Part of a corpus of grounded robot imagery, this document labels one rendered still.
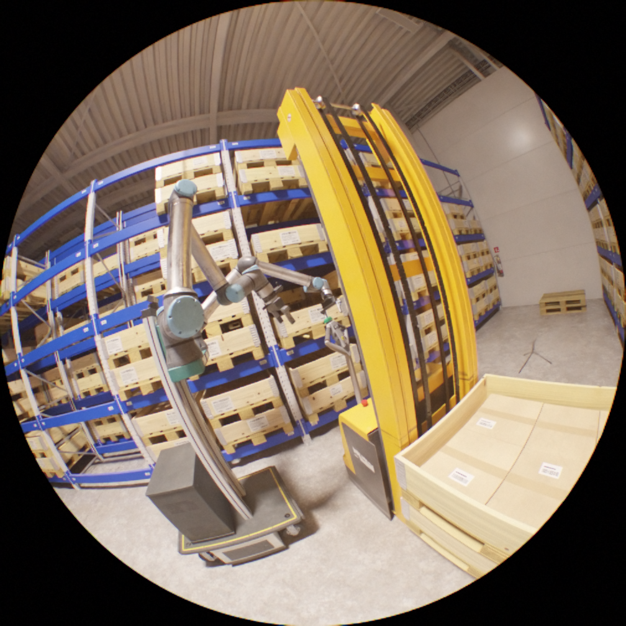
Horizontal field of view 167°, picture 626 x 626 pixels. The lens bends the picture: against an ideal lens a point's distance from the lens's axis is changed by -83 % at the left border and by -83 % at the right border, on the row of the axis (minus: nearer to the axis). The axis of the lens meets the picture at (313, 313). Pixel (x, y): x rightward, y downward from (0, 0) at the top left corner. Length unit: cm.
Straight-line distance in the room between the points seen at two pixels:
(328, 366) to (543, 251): 572
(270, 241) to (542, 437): 258
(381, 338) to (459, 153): 677
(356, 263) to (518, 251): 592
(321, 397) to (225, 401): 102
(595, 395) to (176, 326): 186
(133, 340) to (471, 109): 839
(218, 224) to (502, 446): 273
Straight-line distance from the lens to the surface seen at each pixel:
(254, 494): 186
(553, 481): 105
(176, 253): 93
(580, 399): 140
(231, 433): 241
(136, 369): 242
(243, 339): 212
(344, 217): 79
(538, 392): 141
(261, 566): 186
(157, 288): 366
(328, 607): 163
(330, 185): 84
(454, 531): 112
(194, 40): 660
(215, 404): 228
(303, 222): 377
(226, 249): 225
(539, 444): 117
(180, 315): 82
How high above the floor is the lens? 157
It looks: 3 degrees down
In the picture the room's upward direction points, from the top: 17 degrees counter-clockwise
